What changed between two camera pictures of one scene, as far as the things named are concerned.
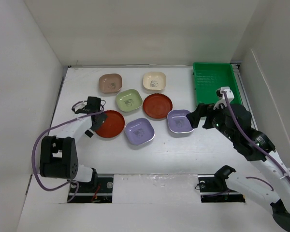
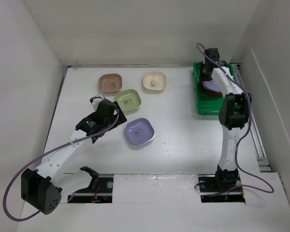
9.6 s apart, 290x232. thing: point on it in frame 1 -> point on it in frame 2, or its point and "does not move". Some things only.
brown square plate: x=109 y=83 does not move
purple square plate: x=139 y=131 does not move
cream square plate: x=154 y=80 does not move
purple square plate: x=178 y=122 -> x=211 y=85
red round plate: x=157 y=106 -> x=209 y=91
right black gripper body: x=218 y=118 -> x=204 y=76
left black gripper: x=102 y=118 -> x=121 y=119
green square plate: x=128 y=100 does not move
